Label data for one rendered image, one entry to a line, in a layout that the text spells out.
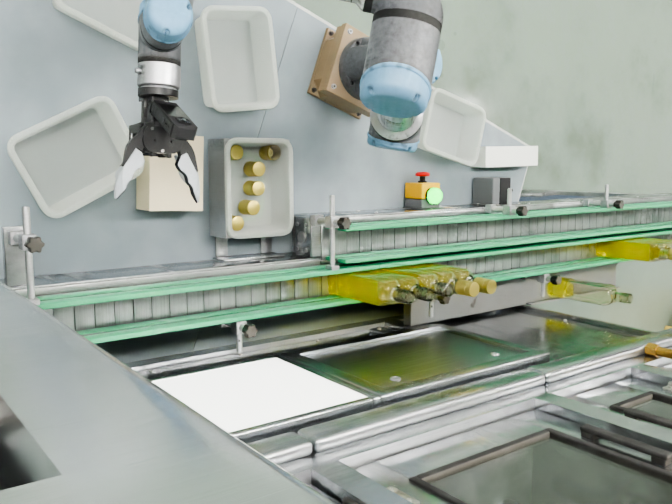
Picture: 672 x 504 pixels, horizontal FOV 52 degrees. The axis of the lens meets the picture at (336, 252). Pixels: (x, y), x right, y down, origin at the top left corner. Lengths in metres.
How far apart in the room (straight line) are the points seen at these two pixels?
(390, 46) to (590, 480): 0.72
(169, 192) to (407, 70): 0.61
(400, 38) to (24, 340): 0.96
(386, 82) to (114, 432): 1.01
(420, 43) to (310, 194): 0.71
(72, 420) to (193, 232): 1.45
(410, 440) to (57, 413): 0.99
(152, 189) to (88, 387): 1.30
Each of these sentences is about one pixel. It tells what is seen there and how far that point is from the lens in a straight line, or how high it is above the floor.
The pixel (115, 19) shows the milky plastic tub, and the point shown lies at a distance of 1.58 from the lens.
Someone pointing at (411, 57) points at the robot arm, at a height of 1.37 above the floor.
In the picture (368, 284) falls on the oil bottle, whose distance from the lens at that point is 1.54.
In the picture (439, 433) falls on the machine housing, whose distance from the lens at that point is 1.19.
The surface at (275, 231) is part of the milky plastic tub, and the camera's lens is 1.62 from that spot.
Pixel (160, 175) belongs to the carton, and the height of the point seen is 0.83.
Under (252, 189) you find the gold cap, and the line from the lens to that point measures 1.61.
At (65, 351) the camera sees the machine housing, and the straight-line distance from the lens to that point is 0.24.
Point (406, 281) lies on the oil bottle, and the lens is 1.55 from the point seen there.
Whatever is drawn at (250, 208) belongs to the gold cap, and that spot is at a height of 0.81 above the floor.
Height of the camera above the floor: 2.21
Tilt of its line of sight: 53 degrees down
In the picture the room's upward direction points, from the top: 100 degrees clockwise
